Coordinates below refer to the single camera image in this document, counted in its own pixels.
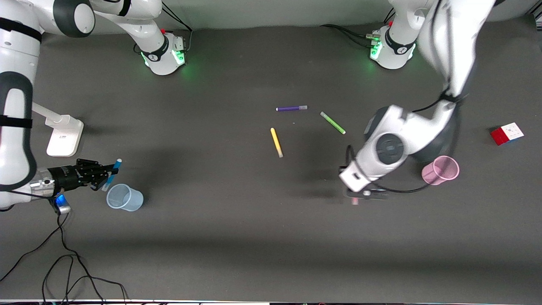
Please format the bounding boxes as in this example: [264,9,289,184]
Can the blue marker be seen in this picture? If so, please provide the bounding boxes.
[102,158,123,192]

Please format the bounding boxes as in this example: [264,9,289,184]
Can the translucent blue plastic cup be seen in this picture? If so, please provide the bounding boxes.
[106,183,144,212]

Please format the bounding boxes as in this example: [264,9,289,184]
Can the white desk stand device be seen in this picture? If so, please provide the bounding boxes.
[32,102,84,157]

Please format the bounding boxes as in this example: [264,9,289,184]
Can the translucent pink plastic cup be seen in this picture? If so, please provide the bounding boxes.
[421,155,460,186]

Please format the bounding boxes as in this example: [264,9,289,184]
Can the green marker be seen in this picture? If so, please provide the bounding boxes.
[320,111,346,135]

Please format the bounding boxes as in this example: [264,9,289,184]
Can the yellow marker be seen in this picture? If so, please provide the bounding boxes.
[270,127,284,158]

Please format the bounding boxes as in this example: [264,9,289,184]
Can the dark grey table mat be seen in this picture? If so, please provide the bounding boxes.
[0,17,542,304]

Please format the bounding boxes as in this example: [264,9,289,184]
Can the colourful puzzle cube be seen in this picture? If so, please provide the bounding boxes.
[490,122,525,146]

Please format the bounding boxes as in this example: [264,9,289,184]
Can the thin black loose cable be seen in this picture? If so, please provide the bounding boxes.
[0,190,129,305]

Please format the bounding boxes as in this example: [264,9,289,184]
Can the black left arm base cables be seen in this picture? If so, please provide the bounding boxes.
[320,9,398,49]

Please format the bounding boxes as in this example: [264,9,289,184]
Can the black arm base cables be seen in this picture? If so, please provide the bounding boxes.
[158,3,194,55]
[320,9,398,49]

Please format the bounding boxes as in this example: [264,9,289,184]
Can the black right arm base cables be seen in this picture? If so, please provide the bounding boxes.
[158,3,194,55]

